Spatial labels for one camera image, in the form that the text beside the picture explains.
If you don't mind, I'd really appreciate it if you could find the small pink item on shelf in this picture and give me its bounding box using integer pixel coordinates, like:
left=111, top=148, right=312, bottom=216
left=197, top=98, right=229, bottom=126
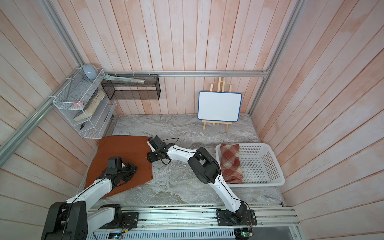
left=73, top=102, right=84, bottom=108

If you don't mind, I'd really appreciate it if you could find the white plastic basket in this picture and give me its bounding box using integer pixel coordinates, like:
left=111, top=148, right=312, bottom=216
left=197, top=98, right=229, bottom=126
left=228, top=143, right=285, bottom=188

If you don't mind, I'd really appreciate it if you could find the white wire shelf rack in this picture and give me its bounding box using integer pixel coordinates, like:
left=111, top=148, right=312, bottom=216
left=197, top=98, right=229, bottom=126
left=53, top=66, right=117, bottom=139

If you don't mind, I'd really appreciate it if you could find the light green flat ruler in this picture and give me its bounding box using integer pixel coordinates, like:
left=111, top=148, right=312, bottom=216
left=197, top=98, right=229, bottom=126
left=104, top=75, right=145, bottom=83

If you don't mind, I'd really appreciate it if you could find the black wire mesh basket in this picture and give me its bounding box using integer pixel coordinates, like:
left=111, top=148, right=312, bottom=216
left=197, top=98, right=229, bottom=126
left=102, top=74, right=161, bottom=101

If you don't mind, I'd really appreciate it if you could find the red plaid skirt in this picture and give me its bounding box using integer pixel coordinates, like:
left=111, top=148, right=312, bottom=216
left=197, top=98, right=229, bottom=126
left=220, top=144, right=244, bottom=185

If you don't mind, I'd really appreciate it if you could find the worn book on shelf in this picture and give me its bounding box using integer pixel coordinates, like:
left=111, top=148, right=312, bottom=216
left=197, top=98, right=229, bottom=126
left=73, top=89, right=106, bottom=122

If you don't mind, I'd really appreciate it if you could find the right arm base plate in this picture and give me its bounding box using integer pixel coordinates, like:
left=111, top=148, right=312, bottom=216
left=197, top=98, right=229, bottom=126
left=216, top=209, right=258, bottom=227

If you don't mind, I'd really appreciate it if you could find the wooden easel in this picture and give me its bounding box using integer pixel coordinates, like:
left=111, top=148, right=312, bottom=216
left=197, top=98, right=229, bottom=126
left=202, top=77, right=232, bottom=132

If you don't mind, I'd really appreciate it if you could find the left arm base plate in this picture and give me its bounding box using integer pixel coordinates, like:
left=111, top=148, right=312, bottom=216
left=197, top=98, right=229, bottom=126
left=100, top=212, right=139, bottom=230

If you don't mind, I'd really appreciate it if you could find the aluminium rail frame front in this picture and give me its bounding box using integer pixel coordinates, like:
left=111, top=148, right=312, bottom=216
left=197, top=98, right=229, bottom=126
left=85, top=203, right=305, bottom=240

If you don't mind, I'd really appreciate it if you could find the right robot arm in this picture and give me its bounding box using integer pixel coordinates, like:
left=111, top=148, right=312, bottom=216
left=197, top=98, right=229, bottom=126
left=147, top=136, right=248, bottom=225

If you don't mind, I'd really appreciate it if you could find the rust brown skirt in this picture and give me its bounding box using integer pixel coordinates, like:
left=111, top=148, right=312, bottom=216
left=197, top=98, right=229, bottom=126
left=85, top=136, right=153, bottom=198

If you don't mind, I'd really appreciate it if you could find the grey computer mouse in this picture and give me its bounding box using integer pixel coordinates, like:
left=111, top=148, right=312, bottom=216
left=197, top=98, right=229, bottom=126
left=82, top=64, right=99, bottom=81

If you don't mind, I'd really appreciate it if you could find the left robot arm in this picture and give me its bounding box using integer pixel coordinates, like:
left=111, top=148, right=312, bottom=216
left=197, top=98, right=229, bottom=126
left=41, top=157, right=139, bottom=240

